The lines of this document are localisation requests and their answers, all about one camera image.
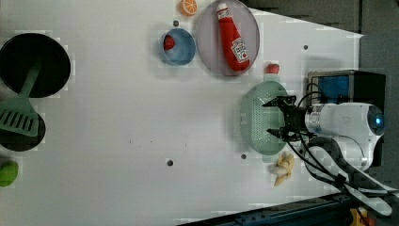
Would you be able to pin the red strawberry toy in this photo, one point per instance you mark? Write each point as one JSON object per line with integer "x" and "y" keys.
{"x": 272, "y": 68}

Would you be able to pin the green slotted spatula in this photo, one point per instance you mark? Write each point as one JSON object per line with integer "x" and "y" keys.
{"x": 17, "y": 113}

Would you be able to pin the black round pan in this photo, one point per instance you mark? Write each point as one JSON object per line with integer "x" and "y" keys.
{"x": 20, "y": 53}

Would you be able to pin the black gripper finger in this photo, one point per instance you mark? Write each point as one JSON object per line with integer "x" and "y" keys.
{"x": 278, "y": 101}
{"x": 279, "y": 133}

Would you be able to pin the black small round object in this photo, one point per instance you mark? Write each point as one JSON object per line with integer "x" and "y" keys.
{"x": 20, "y": 143}

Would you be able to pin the black toaster oven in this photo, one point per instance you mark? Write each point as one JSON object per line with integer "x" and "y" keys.
{"x": 345, "y": 86}

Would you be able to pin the peeled banana toy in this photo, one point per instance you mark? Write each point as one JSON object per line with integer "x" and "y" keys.
{"x": 283, "y": 168}

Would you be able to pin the green plastic strainer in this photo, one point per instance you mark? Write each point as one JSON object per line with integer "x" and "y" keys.
{"x": 256, "y": 119}

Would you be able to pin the blue metal frame rail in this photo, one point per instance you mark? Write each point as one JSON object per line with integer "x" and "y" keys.
{"x": 329, "y": 210}

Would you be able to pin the green round toy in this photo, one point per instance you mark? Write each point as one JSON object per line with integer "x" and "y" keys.
{"x": 8, "y": 173}

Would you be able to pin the orange slice toy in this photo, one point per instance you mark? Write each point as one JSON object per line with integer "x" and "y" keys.
{"x": 188, "y": 7}

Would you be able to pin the blue bowl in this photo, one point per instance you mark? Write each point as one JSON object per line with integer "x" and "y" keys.
{"x": 183, "y": 51}

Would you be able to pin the red raspberry toy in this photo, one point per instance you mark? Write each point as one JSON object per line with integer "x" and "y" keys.
{"x": 168, "y": 43}

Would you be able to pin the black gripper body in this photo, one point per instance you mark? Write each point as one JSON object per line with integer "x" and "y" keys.
{"x": 294, "y": 119}

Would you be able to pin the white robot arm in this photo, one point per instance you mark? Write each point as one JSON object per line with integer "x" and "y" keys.
{"x": 338, "y": 143}

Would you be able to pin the red ketchup bottle toy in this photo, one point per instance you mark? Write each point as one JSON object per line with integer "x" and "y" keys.
{"x": 234, "y": 48}

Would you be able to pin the purple round plate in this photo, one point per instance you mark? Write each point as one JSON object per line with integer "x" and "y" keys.
{"x": 209, "y": 40}

